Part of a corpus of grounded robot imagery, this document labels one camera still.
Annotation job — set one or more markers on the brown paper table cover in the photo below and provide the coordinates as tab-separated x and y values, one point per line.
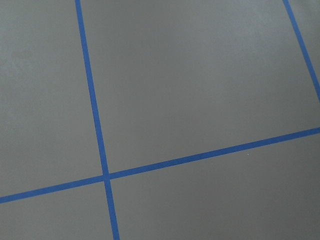
159	120

